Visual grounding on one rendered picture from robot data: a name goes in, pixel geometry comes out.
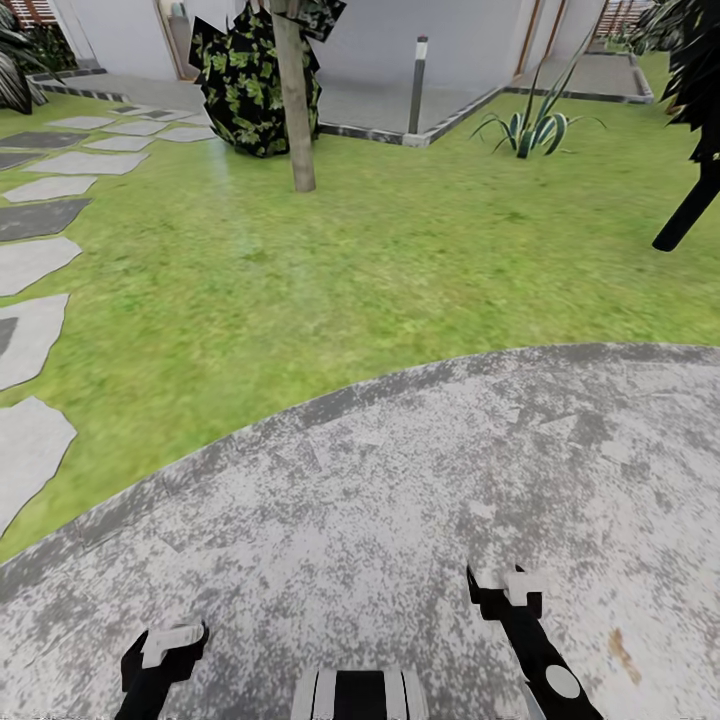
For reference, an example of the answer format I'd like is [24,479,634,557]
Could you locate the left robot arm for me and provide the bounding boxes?
[114,622,207,720]

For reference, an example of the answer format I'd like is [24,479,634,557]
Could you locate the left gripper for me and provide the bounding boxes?
[120,630,207,702]

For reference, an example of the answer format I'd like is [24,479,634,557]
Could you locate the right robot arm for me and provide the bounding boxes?
[466,567,605,720]

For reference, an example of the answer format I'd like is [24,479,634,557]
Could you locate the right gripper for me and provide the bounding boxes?
[466,567,543,643]

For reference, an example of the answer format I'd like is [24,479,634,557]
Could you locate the robot trunk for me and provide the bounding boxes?
[291,671,429,720]

